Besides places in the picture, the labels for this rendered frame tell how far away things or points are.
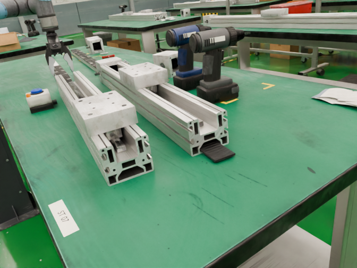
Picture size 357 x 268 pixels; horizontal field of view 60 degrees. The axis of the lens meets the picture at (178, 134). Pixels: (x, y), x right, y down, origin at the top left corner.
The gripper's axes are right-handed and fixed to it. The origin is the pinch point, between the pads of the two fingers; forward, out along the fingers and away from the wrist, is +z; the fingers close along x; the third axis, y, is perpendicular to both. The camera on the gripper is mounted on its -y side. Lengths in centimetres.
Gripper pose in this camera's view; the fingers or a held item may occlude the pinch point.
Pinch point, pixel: (62, 72)
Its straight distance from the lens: 155.2
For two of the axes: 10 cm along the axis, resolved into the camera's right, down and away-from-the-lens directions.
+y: -4.4, -3.3, 8.3
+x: -8.9, 2.9, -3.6
